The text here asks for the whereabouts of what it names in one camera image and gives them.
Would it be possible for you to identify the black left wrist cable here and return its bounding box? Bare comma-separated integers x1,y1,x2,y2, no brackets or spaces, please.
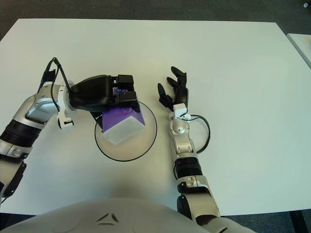
38,57,71,112

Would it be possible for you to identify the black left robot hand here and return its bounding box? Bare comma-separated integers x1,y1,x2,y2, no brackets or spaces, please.
69,74,141,120

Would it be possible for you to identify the purple tissue paper pack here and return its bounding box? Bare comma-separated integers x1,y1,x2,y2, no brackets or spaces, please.
101,87,146,146

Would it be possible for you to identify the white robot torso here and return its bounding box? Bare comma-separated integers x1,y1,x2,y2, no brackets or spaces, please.
0,196,256,233

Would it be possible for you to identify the black table leg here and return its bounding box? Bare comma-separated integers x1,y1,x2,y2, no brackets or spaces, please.
290,211,307,233

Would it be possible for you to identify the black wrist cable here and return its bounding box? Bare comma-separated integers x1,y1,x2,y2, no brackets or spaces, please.
187,114,211,154
38,57,71,112

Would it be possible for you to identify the adjacent white table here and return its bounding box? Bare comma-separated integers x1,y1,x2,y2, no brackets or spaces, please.
286,33,311,68

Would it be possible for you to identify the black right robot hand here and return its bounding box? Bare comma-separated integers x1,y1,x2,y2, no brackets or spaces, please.
157,66,189,112

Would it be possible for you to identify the white plate with black rim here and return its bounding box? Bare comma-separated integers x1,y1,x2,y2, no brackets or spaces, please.
94,101,158,162

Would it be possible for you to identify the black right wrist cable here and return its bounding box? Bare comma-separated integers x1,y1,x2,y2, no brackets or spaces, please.
187,114,211,154

